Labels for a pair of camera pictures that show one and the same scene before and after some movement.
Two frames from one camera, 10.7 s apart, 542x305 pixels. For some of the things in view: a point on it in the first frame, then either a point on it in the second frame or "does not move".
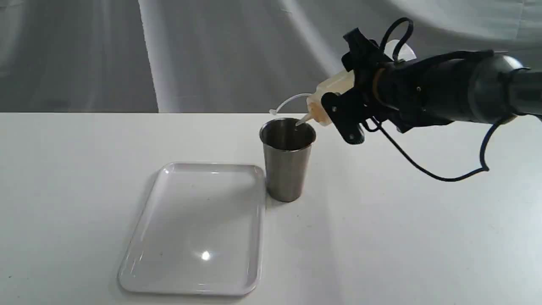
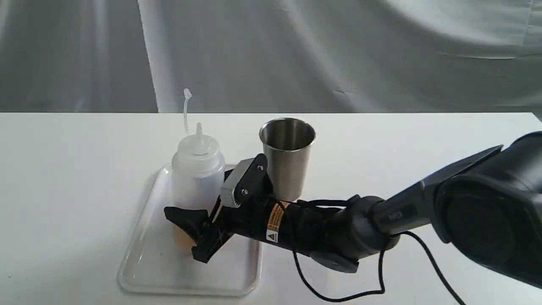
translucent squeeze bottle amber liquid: (339, 83) -> (198, 176)
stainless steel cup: (287, 146) does not move
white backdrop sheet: (224, 56) does not move
